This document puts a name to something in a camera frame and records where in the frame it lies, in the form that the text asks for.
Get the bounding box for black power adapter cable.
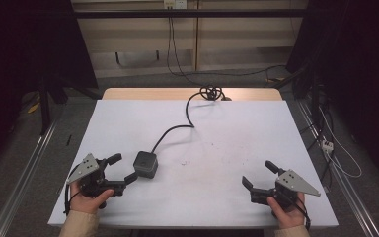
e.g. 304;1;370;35
150;84;232;154

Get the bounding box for black curtain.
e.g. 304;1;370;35
285;0;379;181
0;0;99;172

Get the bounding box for white wall socket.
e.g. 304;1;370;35
163;0;189;10

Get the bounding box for wooden table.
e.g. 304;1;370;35
102;87;283;102

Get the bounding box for person's left hand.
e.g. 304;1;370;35
69;181;115;215

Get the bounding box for yellow floor marker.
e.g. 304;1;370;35
27;101;41;115

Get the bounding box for left hand-held gripper black cable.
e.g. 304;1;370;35
63;163;81;216

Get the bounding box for black cube power adapter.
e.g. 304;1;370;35
132;150;159;180

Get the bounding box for black horizontal bar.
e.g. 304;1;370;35
73;8;308;20

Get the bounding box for white table cover board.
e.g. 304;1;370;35
47;99;340;230

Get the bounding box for person's right hand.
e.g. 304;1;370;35
266;192;307;230

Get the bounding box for black metal stand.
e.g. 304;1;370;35
38;74;69;136

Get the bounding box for right hand-held gripper black cable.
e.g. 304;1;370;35
284;192;312;231

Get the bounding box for black wall cable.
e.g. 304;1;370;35
165;16;288;87

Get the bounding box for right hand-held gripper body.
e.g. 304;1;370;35
250;169;322;210

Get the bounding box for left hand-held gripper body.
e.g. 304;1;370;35
66;152;128;210

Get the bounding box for white floor cable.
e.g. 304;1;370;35
318;105;363;179

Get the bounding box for metal floor rail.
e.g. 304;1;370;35
296;99;379;237
0;119;59;237

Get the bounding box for hand-held gripper black cable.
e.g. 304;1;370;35
63;163;81;216
284;192;312;231

